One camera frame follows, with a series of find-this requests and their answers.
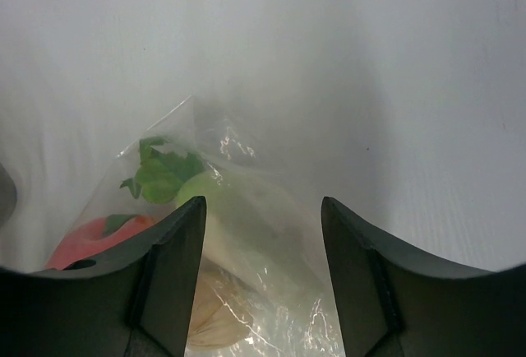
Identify pink fake peach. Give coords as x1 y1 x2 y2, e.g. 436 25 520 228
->
45 214 158 270

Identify clear zip top bag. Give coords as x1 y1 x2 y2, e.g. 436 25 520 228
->
47 96 344 356

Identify beige fake garlic bulb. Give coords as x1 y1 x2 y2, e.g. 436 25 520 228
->
187 270 253 351

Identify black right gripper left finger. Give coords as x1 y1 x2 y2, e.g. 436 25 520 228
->
1 197 206 356

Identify green fake leaf piece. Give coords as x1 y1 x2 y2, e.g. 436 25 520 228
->
119 137 205 205

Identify white fake daikon radish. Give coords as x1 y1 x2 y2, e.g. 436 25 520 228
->
176 171 335 317

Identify clear grey plastic container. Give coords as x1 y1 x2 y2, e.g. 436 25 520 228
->
0 165 17 227

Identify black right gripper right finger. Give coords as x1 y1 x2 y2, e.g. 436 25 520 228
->
321 197 525 356

